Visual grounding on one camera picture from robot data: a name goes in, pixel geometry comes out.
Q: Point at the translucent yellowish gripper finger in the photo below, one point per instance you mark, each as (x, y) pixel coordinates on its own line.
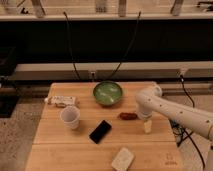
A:
(147, 126)

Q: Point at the red-brown pepper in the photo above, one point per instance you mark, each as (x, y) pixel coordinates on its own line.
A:
(127, 116)

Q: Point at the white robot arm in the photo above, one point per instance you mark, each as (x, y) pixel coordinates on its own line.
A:
(150, 100)

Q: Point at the white sponge block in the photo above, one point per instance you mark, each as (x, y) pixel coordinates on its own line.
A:
(122, 160)

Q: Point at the green bowl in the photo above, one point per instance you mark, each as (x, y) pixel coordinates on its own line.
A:
(107, 93)

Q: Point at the black smartphone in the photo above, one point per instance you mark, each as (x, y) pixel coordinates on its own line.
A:
(100, 131)

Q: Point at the white wrapped snack package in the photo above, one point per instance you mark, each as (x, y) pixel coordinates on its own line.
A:
(61, 101)

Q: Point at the wall power outlet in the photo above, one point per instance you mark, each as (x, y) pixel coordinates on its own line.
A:
(92, 75)

